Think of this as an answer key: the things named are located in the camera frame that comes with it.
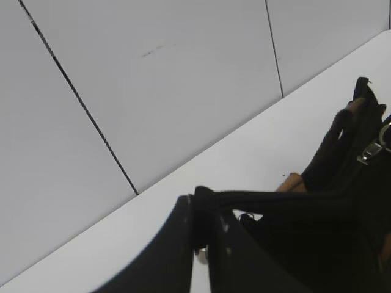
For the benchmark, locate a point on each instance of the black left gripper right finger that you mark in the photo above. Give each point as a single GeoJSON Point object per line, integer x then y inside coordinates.
{"type": "Point", "coordinates": [238, 264]}

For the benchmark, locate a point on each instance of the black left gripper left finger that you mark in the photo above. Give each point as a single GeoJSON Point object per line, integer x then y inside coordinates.
{"type": "Point", "coordinates": [165, 264]}

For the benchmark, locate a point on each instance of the silver metal zipper pull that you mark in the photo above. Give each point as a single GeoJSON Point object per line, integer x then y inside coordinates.
{"type": "Point", "coordinates": [375, 147]}

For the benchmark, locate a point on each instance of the black canvas tote bag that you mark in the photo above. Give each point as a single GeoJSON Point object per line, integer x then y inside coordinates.
{"type": "Point", "coordinates": [329, 227]}

